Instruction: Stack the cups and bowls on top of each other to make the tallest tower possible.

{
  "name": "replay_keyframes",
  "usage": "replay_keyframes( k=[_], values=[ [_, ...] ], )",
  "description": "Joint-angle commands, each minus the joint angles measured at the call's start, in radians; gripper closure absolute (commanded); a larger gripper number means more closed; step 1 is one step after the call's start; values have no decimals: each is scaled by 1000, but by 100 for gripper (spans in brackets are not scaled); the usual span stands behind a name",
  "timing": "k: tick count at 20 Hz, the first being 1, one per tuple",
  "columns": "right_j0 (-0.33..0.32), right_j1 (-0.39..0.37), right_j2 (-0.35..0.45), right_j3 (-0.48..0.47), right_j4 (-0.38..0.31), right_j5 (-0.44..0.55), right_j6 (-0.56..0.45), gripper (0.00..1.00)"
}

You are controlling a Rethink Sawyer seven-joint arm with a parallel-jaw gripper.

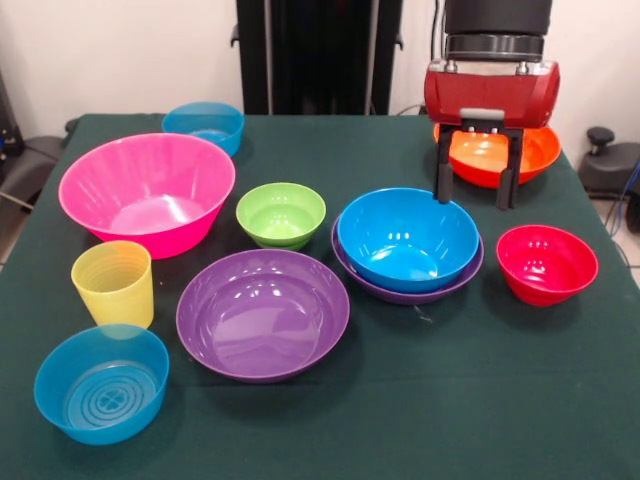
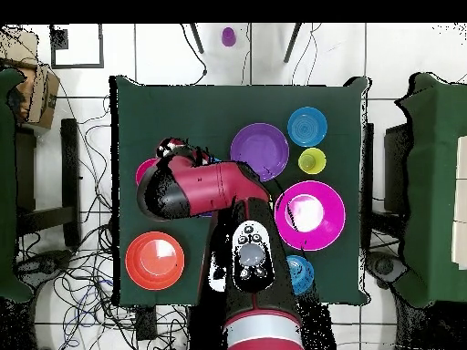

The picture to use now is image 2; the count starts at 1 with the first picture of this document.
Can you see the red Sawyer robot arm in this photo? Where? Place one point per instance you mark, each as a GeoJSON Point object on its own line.
{"type": "Point", "coordinates": [215, 186]}

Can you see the small pink-red bowl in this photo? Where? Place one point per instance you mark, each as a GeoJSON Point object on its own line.
{"type": "Point", "coordinates": [143, 170]}

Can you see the dark green table cloth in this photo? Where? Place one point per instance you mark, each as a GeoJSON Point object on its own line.
{"type": "Point", "coordinates": [226, 102]}

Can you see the black tripod leg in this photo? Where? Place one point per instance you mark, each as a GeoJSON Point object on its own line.
{"type": "Point", "coordinates": [292, 43]}
{"type": "Point", "coordinates": [197, 38]}

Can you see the orange bowl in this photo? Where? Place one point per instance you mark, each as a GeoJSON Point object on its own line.
{"type": "Point", "coordinates": [154, 260]}

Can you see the purple cup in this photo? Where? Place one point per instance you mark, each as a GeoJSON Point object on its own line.
{"type": "Point", "coordinates": [228, 36]}

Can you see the translucent blue small bowl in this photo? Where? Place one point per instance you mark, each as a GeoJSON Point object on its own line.
{"type": "Point", "coordinates": [303, 273]}
{"type": "Point", "coordinates": [307, 126]}

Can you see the translucent yellow cup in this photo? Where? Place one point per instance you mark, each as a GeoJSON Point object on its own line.
{"type": "Point", "coordinates": [312, 160]}

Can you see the cardboard box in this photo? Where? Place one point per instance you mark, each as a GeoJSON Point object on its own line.
{"type": "Point", "coordinates": [40, 94]}

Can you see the large pink bowl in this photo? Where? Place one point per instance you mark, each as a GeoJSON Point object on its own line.
{"type": "Point", "coordinates": [328, 218]}

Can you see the green cloth covered table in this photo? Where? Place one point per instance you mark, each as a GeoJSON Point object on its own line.
{"type": "Point", "coordinates": [7, 182]}
{"type": "Point", "coordinates": [434, 189]}

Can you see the black metal frame stand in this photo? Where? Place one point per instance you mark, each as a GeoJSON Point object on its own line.
{"type": "Point", "coordinates": [70, 175]}

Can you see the black square floor frame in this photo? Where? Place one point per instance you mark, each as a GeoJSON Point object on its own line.
{"type": "Point", "coordinates": [76, 66]}

